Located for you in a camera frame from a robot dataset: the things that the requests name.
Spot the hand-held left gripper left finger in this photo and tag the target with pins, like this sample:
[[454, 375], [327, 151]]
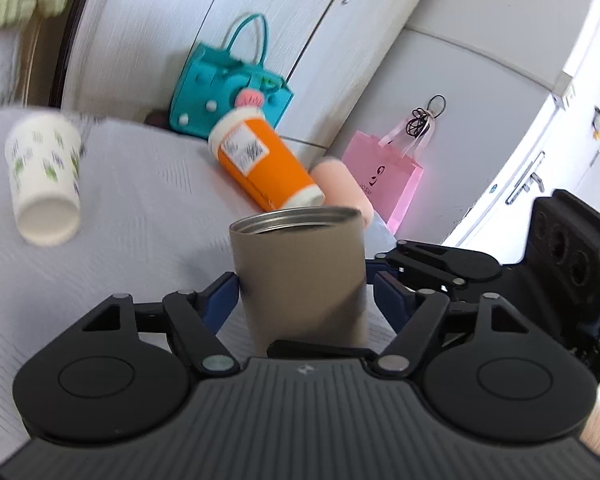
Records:
[[224, 296]]

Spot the white paper cup green print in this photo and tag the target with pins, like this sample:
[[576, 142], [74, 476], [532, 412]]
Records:
[[42, 175]]

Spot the orange cup with white lid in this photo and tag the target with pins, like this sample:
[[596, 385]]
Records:
[[272, 165]]

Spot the brown cardboard tube can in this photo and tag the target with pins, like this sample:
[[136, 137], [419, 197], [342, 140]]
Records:
[[300, 280]]

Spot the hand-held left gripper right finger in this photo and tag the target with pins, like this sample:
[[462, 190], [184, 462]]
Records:
[[387, 294]]

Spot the teal handbag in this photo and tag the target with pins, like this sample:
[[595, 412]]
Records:
[[215, 90]]

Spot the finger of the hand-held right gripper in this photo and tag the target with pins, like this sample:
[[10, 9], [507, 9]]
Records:
[[445, 262]]

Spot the pink gift bag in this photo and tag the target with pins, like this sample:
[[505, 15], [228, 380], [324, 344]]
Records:
[[380, 180]]

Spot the peach cylindrical roll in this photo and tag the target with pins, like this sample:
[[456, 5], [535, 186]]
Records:
[[340, 182]]

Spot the pink fluffy bag charm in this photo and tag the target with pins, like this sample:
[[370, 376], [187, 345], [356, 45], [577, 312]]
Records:
[[251, 97]]

